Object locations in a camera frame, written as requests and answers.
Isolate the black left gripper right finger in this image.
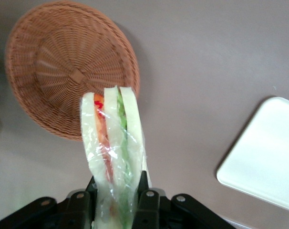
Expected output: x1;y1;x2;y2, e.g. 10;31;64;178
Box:
134;172;161;229

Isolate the cream rectangular plastic tray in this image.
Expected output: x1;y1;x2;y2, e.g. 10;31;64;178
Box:
216;96;289;213

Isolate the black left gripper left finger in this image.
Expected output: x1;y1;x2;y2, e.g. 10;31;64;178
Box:
63;177;97;229

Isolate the plastic white bread sandwich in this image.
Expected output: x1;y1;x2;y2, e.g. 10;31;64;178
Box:
80;85;152;229

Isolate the round brown wicker basket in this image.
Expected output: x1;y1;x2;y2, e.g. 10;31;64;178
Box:
5;1;140;143

